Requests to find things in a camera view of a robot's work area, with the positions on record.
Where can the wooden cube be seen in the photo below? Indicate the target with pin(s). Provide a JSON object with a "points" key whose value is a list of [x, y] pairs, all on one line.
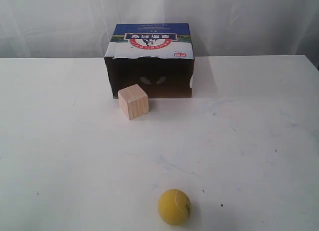
{"points": [[133, 101]]}

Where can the blue white cardboard box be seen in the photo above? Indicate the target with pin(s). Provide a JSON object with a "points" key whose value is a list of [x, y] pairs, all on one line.
{"points": [[156, 56]]}

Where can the yellow tennis ball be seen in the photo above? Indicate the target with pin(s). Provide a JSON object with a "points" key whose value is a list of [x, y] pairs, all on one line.
{"points": [[174, 207]]}

